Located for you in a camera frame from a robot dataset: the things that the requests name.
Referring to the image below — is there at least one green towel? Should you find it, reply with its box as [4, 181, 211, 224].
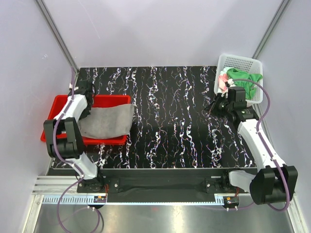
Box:
[226, 68, 263, 100]

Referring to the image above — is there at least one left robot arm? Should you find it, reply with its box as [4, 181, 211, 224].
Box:
[41, 81, 105, 192]

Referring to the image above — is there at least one grey towel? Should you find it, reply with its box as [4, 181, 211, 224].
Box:
[78, 104, 135, 139]

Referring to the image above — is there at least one white plastic basket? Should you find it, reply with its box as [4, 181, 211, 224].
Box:
[213, 54, 263, 107]

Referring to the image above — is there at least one right aluminium frame post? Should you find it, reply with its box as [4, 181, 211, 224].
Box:
[252, 0, 292, 59]

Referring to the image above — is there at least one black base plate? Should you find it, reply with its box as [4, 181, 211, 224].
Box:
[77, 168, 244, 204]

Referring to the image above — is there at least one pink towel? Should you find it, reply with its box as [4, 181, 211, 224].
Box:
[218, 73, 228, 92]

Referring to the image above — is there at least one left aluminium frame post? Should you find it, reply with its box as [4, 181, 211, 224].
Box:
[34, 0, 79, 74]

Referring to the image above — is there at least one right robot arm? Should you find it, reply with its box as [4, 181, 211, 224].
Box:
[206, 86, 298, 210]

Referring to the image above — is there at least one aluminium frame post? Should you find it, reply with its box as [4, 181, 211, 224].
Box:
[252, 0, 292, 59]
[34, 0, 79, 74]

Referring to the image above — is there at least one white towel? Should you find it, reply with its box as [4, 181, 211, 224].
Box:
[220, 67, 230, 75]

